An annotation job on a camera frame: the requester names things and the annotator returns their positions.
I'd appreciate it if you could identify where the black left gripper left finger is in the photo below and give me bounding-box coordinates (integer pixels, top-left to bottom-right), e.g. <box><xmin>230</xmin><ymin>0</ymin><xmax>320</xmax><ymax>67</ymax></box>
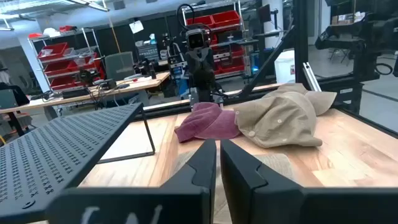
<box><xmin>46</xmin><ymin>139</ymin><xmax>217</xmax><ymax>224</ymax></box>

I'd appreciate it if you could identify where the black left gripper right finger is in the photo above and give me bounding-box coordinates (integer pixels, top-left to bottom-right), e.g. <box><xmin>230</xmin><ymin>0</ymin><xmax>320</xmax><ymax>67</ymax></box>
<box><xmin>220</xmin><ymin>139</ymin><xmax>398</xmax><ymax>224</ymax></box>

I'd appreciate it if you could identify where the maroon baseball cap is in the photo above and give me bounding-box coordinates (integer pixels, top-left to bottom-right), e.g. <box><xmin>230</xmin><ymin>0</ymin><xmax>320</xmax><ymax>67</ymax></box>
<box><xmin>174</xmin><ymin>101</ymin><xmax>242</xmax><ymax>144</ymax></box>

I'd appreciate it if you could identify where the blue equipment box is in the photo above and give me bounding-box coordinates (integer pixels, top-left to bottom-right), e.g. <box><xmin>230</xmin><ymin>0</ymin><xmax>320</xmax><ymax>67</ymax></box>
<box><xmin>169</xmin><ymin>55</ymin><xmax>190</xmax><ymax>97</ymax></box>

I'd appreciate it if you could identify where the long wooden workbench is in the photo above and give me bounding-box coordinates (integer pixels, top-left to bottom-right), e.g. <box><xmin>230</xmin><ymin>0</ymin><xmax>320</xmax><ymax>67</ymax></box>
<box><xmin>0</xmin><ymin>71</ymin><xmax>171</xmax><ymax>138</ymax></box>

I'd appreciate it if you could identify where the white paper sheet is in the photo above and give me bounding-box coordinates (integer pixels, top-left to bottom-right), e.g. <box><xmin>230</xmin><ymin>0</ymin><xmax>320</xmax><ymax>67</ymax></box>
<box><xmin>129</xmin><ymin>20</ymin><xmax>144</xmax><ymax>34</ymax></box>

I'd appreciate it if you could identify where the grey office chair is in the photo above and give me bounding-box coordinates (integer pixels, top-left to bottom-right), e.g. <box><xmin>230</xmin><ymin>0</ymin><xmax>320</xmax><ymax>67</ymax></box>
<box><xmin>104</xmin><ymin>51</ymin><xmax>136</xmax><ymax>82</ymax></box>

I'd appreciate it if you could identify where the white plastic box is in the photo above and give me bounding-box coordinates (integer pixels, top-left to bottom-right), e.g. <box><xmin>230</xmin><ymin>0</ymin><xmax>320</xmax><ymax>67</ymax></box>
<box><xmin>274</xmin><ymin>49</ymin><xmax>296</xmax><ymax>84</ymax></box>

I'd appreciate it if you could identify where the silver aluminium bar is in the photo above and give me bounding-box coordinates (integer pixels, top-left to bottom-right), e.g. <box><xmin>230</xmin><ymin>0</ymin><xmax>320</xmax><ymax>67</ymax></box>
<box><xmin>302</xmin><ymin>61</ymin><xmax>322</xmax><ymax>93</ymax></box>

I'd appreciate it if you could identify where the black power supply box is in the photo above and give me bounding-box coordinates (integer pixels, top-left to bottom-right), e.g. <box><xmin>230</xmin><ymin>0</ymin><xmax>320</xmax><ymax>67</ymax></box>
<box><xmin>62</xmin><ymin>88</ymin><xmax>91</xmax><ymax>100</ymax></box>

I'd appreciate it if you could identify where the black perforated metal shelf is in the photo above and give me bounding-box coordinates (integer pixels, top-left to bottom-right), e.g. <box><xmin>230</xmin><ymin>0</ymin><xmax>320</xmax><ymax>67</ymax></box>
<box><xmin>0</xmin><ymin>102</ymin><xmax>156</xmax><ymax>224</ymax></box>

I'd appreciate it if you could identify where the black background rig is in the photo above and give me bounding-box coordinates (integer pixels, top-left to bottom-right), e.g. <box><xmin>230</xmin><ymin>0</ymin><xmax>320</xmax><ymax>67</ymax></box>
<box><xmin>314</xmin><ymin>0</ymin><xmax>398</xmax><ymax>114</ymax></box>

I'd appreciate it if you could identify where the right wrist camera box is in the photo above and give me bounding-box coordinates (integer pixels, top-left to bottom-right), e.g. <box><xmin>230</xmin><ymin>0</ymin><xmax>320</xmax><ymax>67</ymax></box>
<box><xmin>185</xmin><ymin>28</ymin><xmax>206</xmax><ymax>50</ymax></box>

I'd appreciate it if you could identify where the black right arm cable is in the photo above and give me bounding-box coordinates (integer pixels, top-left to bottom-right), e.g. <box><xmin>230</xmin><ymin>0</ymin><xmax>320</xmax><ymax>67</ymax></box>
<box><xmin>176</xmin><ymin>3</ymin><xmax>213</xmax><ymax>40</ymax></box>

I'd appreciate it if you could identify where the black rig frame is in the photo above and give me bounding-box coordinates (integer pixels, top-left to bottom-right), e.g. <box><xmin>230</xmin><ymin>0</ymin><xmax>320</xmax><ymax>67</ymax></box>
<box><xmin>141</xmin><ymin>0</ymin><xmax>398</xmax><ymax>139</ymax></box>

